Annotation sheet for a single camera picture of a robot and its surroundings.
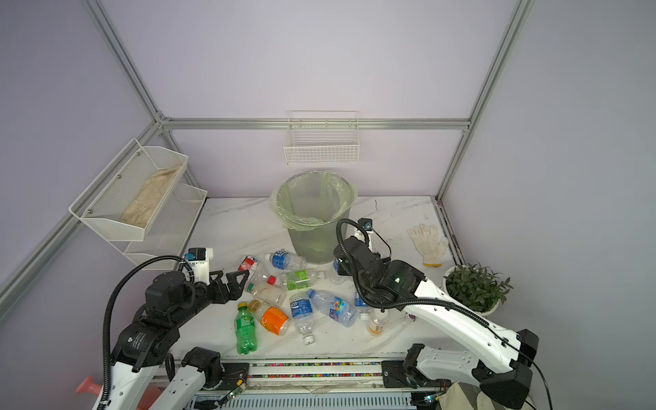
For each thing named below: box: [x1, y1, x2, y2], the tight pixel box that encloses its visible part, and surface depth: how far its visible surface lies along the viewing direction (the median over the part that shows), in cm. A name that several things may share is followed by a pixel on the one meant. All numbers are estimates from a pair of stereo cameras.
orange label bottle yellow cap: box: [247, 299, 292, 337], surface depth 82 cm
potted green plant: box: [442, 261, 514, 317], surface depth 76 cm
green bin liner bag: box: [269, 170, 358, 231], surface depth 92 cm
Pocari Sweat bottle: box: [289, 290, 315, 346], surface depth 84 cm
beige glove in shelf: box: [119, 165, 182, 228], surface depth 81 cm
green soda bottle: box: [234, 302, 258, 356], surface depth 80 cm
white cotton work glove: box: [407, 223, 450, 269], surface depth 106 cm
